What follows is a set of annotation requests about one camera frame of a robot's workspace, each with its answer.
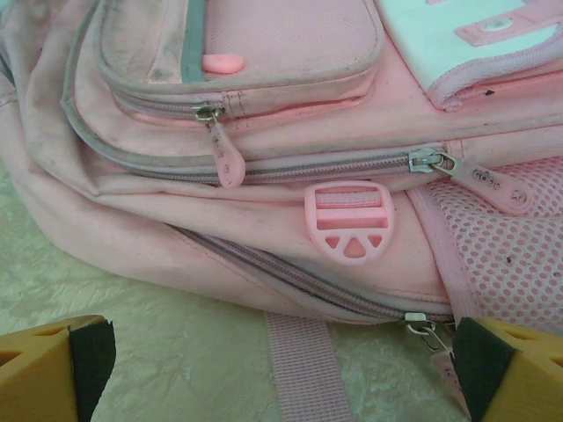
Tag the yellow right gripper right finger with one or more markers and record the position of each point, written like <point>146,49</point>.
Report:
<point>519,378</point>

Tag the pink student backpack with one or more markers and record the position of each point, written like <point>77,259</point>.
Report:
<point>272,132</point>

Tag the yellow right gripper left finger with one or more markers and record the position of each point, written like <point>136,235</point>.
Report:
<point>35,378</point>

